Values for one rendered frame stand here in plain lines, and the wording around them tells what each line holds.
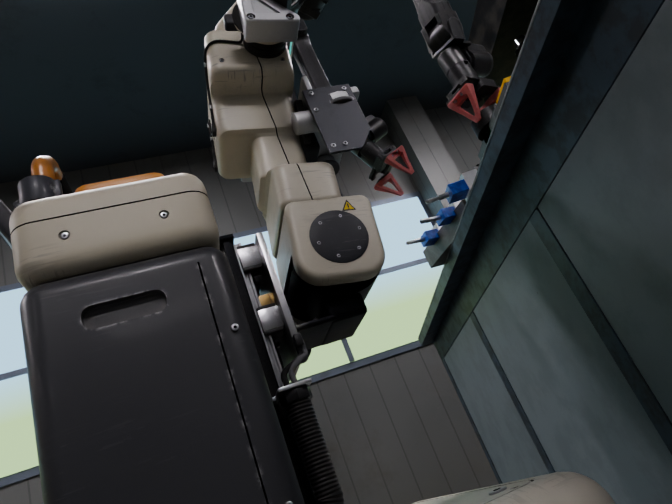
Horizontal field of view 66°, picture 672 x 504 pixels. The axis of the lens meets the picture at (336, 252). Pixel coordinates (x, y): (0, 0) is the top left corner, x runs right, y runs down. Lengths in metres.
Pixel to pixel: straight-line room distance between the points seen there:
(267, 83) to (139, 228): 0.51
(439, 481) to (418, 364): 0.78
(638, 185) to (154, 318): 0.64
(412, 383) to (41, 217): 3.34
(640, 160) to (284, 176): 0.55
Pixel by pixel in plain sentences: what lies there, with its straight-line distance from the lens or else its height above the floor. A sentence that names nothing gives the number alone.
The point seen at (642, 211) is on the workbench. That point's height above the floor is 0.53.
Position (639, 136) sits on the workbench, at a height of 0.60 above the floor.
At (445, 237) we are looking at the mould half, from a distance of 1.41.
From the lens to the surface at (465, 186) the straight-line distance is 1.18.
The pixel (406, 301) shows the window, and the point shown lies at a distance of 4.04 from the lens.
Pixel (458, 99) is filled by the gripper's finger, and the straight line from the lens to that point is 1.19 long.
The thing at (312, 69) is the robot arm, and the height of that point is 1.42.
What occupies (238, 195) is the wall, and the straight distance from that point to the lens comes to 4.31.
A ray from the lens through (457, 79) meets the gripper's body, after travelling 1.24.
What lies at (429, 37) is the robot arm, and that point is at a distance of 1.32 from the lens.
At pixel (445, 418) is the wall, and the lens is 3.88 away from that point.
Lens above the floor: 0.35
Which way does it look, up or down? 23 degrees up
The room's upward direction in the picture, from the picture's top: 23 degrees counter-clockwise
